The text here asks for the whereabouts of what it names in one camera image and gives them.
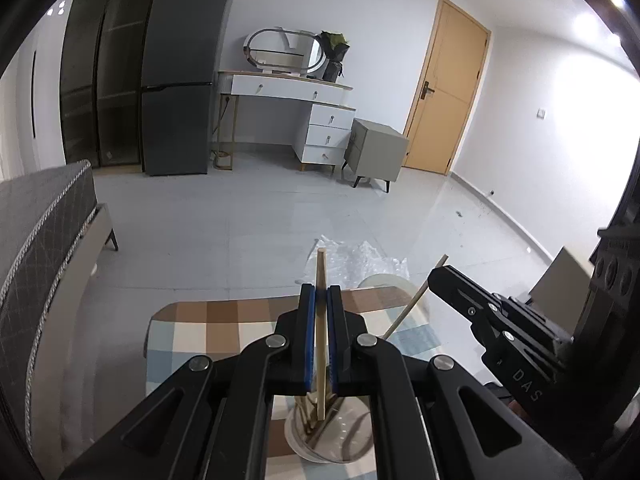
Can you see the grey nightstand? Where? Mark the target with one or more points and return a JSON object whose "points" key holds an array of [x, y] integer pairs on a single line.
{"points": [[375, 150]]}

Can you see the clear plastic bag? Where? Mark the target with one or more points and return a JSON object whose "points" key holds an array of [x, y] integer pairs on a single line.
{"points": [[360, 260]]}

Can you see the dark grey refrigerator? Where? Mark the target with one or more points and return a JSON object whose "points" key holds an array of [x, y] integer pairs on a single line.
{"points": [[175, 125]]}

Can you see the white vanity desk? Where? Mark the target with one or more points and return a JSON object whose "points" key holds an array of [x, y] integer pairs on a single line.
{"points": [[280, 87]]}

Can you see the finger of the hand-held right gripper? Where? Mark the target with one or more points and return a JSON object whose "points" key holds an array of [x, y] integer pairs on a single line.
{"points": [[450, 285], [495, 345]]}

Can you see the white grey utensil holder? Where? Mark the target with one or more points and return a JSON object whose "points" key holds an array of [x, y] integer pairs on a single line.
{"points": [[345, 430]]}

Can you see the oval vanity mirror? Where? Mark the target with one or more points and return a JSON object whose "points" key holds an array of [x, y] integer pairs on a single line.
{"points": [[280, 52]]}

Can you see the light wooden chopstick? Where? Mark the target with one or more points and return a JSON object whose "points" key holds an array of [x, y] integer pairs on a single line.
{"points": [[322, 270], [410, 305]]}

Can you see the white wardrobe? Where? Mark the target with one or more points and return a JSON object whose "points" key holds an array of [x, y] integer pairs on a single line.
{"points": [[50, 110]]}

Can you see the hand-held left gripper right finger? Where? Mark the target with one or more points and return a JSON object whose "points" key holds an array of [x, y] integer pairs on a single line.
{"points": [[334, 340]]}

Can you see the dark grey quilted mattress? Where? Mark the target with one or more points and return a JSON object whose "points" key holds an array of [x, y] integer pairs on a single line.
{"points": [[35, 220]]}

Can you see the black vase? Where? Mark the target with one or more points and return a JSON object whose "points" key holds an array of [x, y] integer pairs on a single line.
{"points": [[333, 71]]}

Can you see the dark glass cabinet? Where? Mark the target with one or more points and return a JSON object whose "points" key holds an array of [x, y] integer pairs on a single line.
{"points": [[115, 85]]}

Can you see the yellow wooden door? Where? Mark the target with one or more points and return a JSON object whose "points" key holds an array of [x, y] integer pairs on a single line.
{"points": [[445, 85]]}

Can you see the checkered tablecloth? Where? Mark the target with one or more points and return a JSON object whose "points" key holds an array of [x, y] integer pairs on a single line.
{"points": [[210, 325]]}

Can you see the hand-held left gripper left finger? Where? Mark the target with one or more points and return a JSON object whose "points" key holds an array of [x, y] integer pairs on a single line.
{"points": [[311, 340]]}

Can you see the cardboard box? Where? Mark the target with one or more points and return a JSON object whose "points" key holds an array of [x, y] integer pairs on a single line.
{"points": [[562, 280]]}

